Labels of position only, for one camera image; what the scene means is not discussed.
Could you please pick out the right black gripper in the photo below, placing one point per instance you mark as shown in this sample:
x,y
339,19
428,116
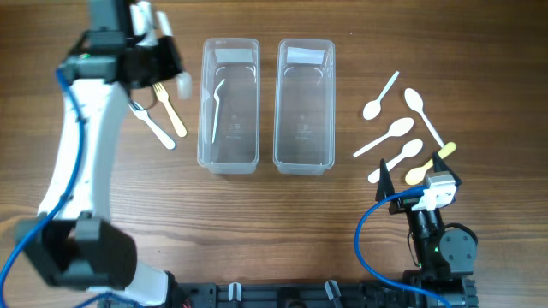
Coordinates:
x,y
386,186

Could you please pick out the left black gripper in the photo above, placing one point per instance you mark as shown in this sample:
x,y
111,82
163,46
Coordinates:
x,y
175,62

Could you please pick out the yellow plastic spoon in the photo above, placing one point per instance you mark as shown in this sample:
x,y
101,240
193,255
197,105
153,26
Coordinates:
x,y
416,175

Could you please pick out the white plastic spoon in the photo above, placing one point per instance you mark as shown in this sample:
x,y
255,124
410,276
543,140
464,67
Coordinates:
x,y
410,149

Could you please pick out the yellow plastic fork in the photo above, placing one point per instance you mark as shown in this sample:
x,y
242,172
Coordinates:
x,y
164,97

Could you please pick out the light blue plastic fork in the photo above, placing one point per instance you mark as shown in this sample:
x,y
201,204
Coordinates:
x,y
144,116

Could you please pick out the cream white spoon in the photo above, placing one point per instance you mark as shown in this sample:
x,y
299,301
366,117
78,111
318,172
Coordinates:
x,y
397,129

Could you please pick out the small white plastic fork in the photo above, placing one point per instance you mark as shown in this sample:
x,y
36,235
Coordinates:
x,y
184,83

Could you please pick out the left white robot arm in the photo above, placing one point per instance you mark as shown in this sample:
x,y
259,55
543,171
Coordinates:
x,y
71,242

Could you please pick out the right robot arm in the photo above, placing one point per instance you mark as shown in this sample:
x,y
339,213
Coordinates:
x,y
445,252

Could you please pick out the left clear plastic container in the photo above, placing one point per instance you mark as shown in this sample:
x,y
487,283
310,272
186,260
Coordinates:
x,y
236,149

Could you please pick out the clear plastic container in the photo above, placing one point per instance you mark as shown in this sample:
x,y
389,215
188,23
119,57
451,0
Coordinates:
x,y
305,106
236,149

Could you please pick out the right clear plastic container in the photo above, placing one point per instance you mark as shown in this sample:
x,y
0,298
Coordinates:
x,y
305,106

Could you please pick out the white spoon long handle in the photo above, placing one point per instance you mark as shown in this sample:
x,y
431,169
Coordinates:
x,y
416,103

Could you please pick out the white spoon thin handle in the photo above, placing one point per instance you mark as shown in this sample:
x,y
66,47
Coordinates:
x,y
372,109

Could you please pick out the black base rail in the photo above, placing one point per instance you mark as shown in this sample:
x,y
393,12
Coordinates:
x,y
330,294

